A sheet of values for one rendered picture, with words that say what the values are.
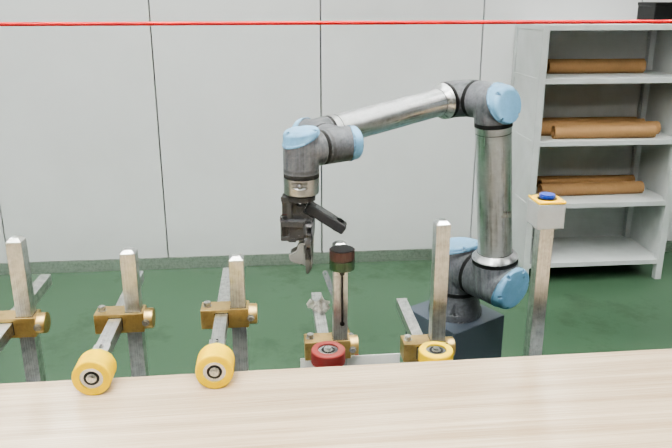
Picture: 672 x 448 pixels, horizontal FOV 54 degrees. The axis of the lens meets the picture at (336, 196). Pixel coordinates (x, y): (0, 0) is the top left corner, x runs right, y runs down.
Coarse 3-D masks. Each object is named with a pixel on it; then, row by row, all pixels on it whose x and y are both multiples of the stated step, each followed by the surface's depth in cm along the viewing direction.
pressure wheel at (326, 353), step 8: (320, 344) 156; (328, 344) 157; (336, 344) 156; (312, 352) 153; (320, 352) 153; (328, 352) 154; (336, 352) 153; (344, 352) 153; (312, 360) 153; (320, 360) 151; (328, 360) 151; (336, 360) 151; (344, 360) 154
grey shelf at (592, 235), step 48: (528, 48) 388; (576, 48) 414; (624, 48) 417; (528, 96) 390; (576, 96) 423; (624, 96) 426; (528, 144) 392; (576, 144) 386; (624, 144) 389; (528, 192) 393; (528, 240) 401; (576, 240) 445; (624, 240) 445
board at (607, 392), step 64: (0, 384) 141; (64, 384) 141; (128, 384) 141; (192, 384) 141; (256, 384) 141; (320, 384) 141; (384, 384) 141; (448, 384) 141; (512, 384) 141; (576, 384) 141; (640, 384) 141
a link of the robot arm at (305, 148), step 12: (288, 132) 162; (300, 132) 160; (312, 132) 161; (288, 144) 161; (300, 144) 160; (312, 144) 161; (324, 144) 163; (288, 156) 162; (300, 156) 161; (312, 156) 162; (324, 156) 164; (288, 168) 163; (300, 168) 161; (312, 168) 163; (300, 180) 162
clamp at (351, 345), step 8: (304, 336) 168; (320, 336) 168; (328, 336) 168; (352, 336) 168; (304, 344) 166; (312, 344) 165; (344, 344) 166; (352, 344) 166; (304, 352) 168; (352, 352) 166
